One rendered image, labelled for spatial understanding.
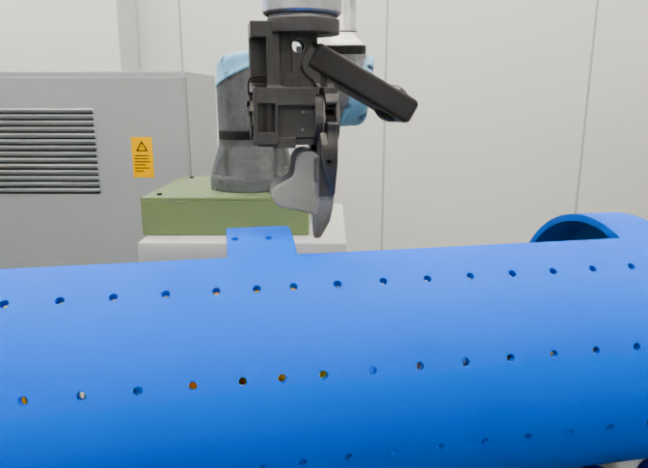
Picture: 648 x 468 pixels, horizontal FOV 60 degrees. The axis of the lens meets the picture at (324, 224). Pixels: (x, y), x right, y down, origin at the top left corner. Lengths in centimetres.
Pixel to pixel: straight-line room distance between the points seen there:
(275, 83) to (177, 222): 43
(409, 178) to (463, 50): 77
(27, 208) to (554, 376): 204
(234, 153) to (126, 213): 128
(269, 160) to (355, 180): 240
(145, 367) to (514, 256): 35
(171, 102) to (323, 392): 169
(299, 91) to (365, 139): 278
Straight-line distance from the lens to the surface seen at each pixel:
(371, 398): 50
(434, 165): 336
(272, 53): 54
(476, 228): 349
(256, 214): 89
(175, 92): 208
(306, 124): 53
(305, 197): 55
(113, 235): 223
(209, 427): 49
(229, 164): 94
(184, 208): 91
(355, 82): 55
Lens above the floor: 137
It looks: 13 degrees down
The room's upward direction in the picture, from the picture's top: straight up
